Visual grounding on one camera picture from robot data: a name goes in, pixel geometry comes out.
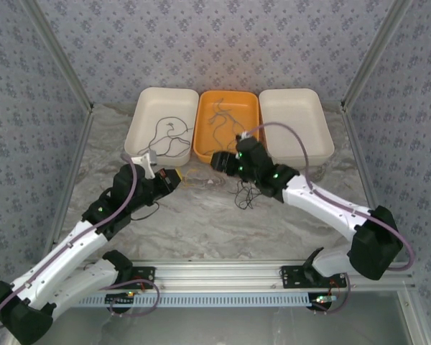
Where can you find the aluminium frame rail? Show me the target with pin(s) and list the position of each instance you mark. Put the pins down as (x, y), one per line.
(219, 276)

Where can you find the small black controller board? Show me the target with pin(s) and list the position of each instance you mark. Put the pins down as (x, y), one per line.
(323, 299)
(120, 299)

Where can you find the aluminium frame post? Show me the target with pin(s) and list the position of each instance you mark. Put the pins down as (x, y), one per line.
(59, 54)
(376, 54)

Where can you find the grey metal lower panel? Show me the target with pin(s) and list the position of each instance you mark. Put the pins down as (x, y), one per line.
(219, 327)

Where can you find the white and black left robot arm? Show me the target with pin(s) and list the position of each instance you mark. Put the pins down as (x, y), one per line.
(57, 273)

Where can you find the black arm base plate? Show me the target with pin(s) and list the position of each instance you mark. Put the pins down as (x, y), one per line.
(291, 278)
(145, 271)

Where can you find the orange rectangular plastic tray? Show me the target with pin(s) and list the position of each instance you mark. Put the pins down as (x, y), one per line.
(240, 104)

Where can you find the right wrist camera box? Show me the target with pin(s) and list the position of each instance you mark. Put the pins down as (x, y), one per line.
(244, 136)

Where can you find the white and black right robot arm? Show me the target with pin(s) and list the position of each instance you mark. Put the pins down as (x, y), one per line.
(323, 210)

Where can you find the white rectangular plastic tray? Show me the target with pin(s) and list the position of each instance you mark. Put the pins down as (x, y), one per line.
(294, 108)
(154, 104)

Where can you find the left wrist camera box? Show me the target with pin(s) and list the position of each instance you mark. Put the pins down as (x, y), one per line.
(143, 161)

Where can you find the aluminium frame leg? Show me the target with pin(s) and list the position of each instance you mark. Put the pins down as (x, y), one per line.
(413, 316)

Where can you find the aluminium side rail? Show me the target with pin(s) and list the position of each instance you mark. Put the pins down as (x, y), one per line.
(69, 179)
(354, 136)

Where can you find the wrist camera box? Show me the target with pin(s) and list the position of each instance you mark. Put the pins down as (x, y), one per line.
(244, 136)
(143, 161)

